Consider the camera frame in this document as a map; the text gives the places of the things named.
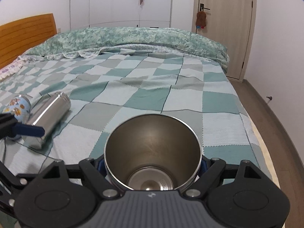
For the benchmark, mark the white wardrobe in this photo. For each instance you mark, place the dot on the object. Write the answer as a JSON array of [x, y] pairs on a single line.
[[120, 13]]

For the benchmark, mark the floral ruffled pillow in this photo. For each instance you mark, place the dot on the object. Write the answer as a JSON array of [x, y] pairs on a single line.
[[13, 67]]

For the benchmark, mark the brown plush toy on handle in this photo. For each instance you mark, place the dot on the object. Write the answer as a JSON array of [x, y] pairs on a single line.
[[201, 20]]

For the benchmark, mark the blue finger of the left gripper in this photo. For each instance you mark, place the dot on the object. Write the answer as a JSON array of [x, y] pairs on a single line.
[[28, 130], [13, 190]]

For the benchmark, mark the beige wooden door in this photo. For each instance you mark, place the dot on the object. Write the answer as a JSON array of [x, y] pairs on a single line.
[[231, 23]]

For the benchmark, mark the pink steel cup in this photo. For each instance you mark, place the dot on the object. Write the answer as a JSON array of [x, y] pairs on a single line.
[[152, 152]]

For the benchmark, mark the blue cartoon cup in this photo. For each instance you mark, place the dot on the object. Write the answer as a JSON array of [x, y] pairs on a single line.
[[20, 107]]

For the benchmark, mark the stainless steel tumbler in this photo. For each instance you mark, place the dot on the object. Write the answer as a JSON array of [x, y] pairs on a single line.
[[47, 115]]

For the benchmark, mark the wooden headboard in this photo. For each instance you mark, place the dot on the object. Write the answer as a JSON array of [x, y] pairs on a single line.
[[20, 35]]

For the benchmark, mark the green floral duvet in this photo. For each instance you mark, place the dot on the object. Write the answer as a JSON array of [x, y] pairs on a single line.
[[91, 41]]

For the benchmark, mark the green checkered bed blanket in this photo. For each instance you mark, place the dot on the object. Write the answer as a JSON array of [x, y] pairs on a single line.
[[111, 87]]

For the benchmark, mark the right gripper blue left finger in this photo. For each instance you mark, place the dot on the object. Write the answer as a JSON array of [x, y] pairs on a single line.
[[93, 171]]

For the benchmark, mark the black door handle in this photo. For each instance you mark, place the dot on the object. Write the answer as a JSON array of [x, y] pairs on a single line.
[[202, 7]]

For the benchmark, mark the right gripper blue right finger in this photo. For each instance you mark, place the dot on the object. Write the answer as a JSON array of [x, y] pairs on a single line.
[[211, 171]]

